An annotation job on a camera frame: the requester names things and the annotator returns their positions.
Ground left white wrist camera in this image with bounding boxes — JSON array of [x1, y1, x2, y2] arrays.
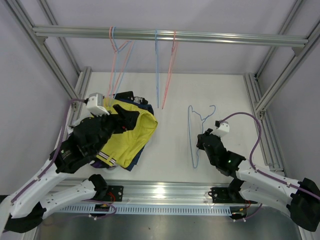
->
[[86, 92, 110, 117]]

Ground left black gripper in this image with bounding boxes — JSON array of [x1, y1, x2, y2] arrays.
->
[[91, 104, 140, 156]]

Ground black white patterned trousers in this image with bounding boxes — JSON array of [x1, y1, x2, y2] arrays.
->
[[114, 91, 149, 105]]

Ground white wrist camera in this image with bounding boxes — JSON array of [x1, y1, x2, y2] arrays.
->
[[213, 121, 230, 138], [86, 92, 110, 117]]

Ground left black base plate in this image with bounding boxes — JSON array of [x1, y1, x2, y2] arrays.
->
[[102, 185, 124, 203]]

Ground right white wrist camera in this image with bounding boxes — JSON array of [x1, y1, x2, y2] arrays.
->
[[213, 121, 230, 138]]

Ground aluminium frame posts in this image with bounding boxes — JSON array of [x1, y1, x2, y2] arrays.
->
[[0, 0, 320, 186]]

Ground yellow green trousers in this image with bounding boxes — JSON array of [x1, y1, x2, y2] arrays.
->
[[96, 99, 158, 168]]

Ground navy blue trousers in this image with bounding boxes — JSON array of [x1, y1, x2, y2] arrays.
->
[[125, 102, 154, 172]]

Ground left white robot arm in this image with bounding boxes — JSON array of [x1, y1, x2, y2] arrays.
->
[[0, 104, 140, 233]]

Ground grey slotted cable duct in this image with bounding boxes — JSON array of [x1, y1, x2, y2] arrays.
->
[[59, 203, 232, 216]]

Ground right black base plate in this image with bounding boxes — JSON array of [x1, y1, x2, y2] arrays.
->
[[208, 187, 257, 205]]

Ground white plastic basket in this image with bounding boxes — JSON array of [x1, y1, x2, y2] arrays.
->
[[67, 119, 153, 175]]

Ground aluminium front rail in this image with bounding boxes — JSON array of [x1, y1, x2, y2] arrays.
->
[[31, 178, 306, 208]]

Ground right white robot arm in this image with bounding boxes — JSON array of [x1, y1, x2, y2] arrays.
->
[[196, 128, 320, 232]]

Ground purple camouflage trousers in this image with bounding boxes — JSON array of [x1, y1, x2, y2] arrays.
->
[[90, 160, 106, 169]]

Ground pink hanger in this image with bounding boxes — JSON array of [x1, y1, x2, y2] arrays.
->
[[107, 26, 134, 98], [161, 30, 179, 110]]

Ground aluminium hanging rail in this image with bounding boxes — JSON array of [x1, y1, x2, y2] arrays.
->
[[32, 25, 309, 49]]

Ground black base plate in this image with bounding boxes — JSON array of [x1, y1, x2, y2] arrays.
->
[[102, 185, 124, 203], [208, 187, 257, 205]]

